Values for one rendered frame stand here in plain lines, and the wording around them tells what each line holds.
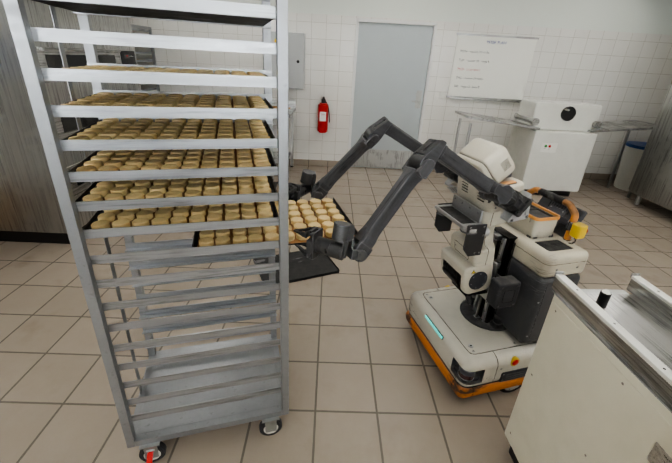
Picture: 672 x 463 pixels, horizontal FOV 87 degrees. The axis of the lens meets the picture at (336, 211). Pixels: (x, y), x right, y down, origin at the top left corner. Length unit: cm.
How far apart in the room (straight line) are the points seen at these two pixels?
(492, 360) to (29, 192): 347
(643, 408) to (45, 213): 374
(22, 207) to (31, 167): 38
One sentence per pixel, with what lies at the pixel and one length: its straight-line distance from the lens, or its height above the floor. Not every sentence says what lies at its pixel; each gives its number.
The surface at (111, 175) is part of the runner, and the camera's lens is 121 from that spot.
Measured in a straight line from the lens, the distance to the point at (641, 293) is 169.
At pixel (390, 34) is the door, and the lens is 548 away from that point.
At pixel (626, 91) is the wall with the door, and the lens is 689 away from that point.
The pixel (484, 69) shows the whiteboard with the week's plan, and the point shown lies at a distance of 579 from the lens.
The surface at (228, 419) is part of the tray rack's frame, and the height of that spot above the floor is 15.
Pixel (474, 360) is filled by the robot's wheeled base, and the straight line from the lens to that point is 197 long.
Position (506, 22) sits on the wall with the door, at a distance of 589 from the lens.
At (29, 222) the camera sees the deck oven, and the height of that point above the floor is 21.
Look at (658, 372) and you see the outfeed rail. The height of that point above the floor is 89.
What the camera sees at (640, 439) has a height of 70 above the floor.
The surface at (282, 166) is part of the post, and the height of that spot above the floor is 125.
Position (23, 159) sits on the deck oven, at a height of 75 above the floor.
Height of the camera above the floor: 158
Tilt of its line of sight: 23 degrees down
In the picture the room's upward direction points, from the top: 3 degrees clockwise
